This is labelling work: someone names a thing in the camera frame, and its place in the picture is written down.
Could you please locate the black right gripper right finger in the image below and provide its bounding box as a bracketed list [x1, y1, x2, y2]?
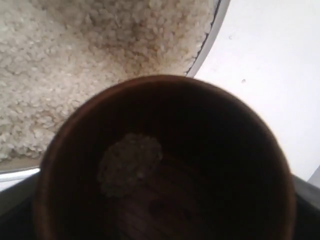
[292, 175, 320, 240]

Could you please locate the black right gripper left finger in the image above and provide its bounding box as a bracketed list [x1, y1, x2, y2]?
[0, 173, 39, 240]

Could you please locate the brown wooden cup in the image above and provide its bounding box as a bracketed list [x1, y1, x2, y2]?
[33, 75, 296, 240]

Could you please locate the steel tray of rice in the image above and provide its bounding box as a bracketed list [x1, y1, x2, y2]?
[0, 0, 230, 182]

